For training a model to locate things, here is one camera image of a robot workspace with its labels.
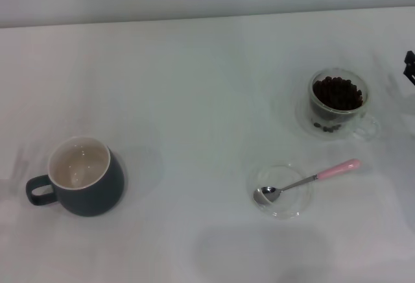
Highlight pink-handled metal spoon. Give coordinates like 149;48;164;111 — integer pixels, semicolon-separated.
252;158;361;205

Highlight dark blue-grey ceramic mug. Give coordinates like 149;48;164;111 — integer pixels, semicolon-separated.
25;136;126;217

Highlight double-walled glass cup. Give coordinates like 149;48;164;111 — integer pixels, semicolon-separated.
307;68;382;140

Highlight coffee beans pile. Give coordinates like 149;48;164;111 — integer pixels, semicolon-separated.
309;75;364;134

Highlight glass saucer with beans cup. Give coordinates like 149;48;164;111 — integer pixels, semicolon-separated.
294;83;370;141

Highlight small clear glass dish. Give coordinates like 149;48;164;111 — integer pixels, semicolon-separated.
248;163;314;221

